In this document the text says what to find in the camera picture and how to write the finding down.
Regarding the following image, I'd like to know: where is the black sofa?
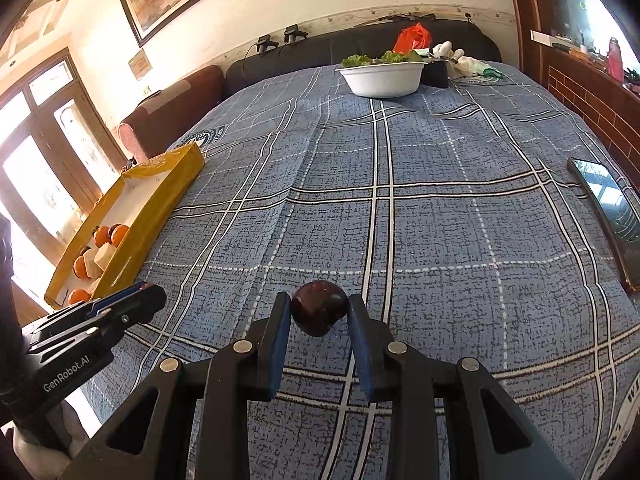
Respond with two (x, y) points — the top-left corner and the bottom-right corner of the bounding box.
(225, 20), (502, 96)

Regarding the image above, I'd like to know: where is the green lettuce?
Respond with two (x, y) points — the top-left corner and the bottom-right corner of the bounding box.
(341, 50), (423, 67)

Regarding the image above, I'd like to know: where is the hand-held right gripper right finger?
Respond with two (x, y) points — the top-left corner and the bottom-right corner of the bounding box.
(347, 293), (571, 480)

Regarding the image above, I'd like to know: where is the white glove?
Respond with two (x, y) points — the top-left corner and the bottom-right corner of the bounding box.
(431, 42), (473, 73)

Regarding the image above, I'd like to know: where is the brick pattern counter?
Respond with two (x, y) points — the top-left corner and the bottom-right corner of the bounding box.
(530, 27), (640, 181)

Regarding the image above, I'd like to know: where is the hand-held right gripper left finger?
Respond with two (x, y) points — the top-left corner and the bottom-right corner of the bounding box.
(60, 291), (293, 480)

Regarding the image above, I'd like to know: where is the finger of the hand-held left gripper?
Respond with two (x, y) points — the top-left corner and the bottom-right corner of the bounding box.
(22, 282), (151, 341)
(27, 285), (167, 361)

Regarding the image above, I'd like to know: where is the red bottle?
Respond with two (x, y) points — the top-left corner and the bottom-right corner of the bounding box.
(606, 37), (624, 83)

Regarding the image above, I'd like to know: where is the brown armchair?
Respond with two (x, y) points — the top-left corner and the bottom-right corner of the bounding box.
(117, 65), (224, 161)

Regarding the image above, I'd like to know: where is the red plastic bag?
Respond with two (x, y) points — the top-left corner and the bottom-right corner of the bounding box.
(393, 23), (433, 55)

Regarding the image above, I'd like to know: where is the dark purple plum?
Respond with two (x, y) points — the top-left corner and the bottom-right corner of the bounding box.
(291, 281), (348, 337)

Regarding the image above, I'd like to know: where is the small peeled sugarcane piece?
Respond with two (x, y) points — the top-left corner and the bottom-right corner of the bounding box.
(82, 249), (103, 280)

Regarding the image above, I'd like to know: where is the green cloth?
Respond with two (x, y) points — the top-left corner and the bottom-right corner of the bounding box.
(470, 62), (503, 81)

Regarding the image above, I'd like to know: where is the yellow cardboard tray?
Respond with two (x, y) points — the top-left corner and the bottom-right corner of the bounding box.
(45, 141), (206, 308)

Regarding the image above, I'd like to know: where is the small wall plaque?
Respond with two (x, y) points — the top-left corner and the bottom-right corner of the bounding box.
(128, 49), (152, 80)

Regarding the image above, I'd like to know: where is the black smartphone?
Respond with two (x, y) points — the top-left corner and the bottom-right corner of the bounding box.
(567, 157), (640, 293)

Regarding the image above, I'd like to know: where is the person's left hand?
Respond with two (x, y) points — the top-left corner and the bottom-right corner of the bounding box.
(12, 410), (88, 463)

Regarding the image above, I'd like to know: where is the black container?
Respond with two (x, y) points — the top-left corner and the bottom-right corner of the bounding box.
(420, 62), (449, 89)

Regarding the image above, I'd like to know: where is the white bowl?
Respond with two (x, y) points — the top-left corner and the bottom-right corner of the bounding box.
(336, 61), (425, 99)

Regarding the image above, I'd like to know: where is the wooden glass door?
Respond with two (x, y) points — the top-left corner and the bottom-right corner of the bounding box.
(0, 47), (128, 306)

